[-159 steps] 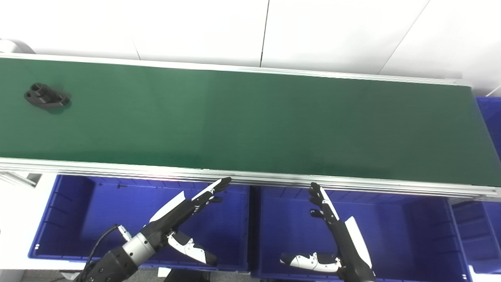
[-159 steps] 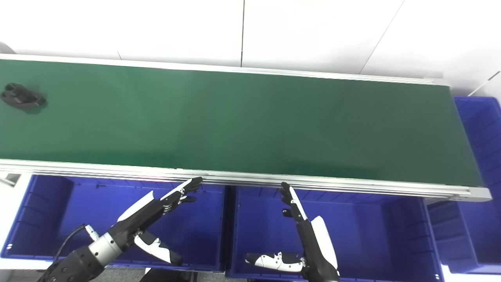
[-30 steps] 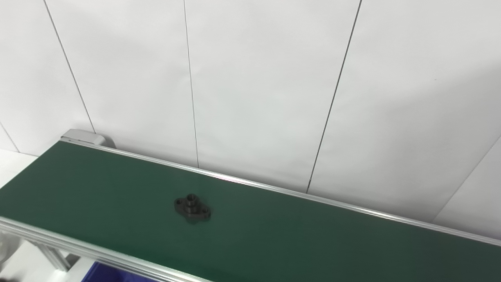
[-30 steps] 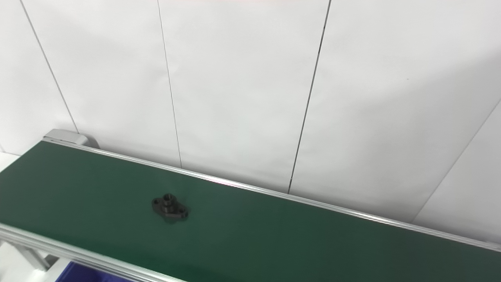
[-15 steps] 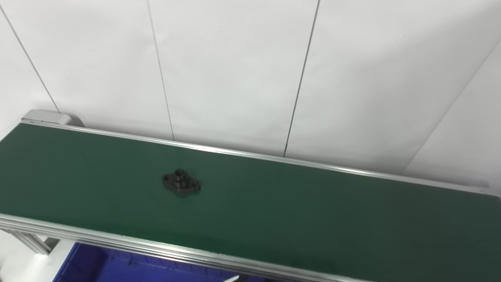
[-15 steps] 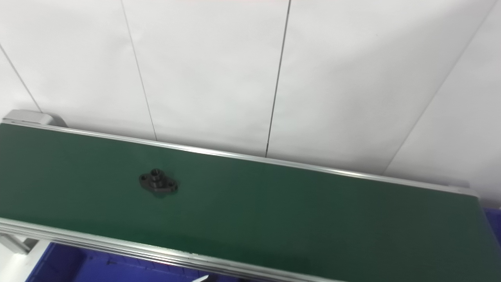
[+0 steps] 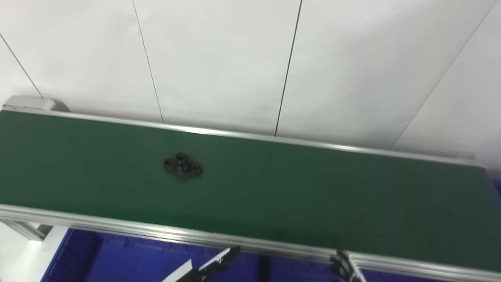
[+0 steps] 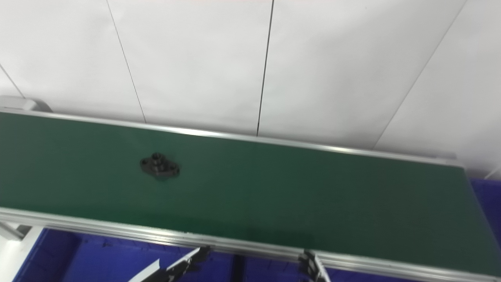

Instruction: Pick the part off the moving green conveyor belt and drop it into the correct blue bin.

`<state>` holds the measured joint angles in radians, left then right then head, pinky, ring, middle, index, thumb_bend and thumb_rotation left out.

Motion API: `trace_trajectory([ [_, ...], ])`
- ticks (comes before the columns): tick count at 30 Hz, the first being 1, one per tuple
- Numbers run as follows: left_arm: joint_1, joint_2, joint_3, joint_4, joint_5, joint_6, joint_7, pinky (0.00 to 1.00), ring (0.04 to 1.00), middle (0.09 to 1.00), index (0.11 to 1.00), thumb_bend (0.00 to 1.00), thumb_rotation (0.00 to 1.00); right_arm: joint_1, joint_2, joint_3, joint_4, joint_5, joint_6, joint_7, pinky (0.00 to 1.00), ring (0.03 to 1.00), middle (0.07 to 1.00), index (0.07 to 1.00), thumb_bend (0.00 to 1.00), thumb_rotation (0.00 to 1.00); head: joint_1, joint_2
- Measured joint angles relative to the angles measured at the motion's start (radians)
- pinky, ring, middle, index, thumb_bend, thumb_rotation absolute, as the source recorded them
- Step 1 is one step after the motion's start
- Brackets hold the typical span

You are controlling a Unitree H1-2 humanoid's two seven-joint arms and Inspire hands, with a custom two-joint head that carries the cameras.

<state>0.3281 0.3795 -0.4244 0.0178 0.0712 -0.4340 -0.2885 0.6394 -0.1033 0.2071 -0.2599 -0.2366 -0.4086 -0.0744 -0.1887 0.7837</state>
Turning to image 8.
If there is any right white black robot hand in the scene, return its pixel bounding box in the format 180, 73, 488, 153
298, 249, 332, 282

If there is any green conveyor belt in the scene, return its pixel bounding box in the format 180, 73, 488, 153
0, 112, 501, 277
0, 108, 501, 282

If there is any aluminium conveyor support leg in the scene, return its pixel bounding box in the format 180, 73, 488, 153
0, 221, 25, 242

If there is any grey conveyor motor housing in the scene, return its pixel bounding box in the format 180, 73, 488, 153
0, 96, 52, 113

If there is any black flanged metal part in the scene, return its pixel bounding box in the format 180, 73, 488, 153
140, 152, 181, 180

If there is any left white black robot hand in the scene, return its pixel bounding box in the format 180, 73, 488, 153
128, 246, 211, 282

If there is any blue plastic bin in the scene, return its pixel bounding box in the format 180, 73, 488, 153
235, 255, 431, 282
12, 229, 236, 282
469, 178, 501, 253

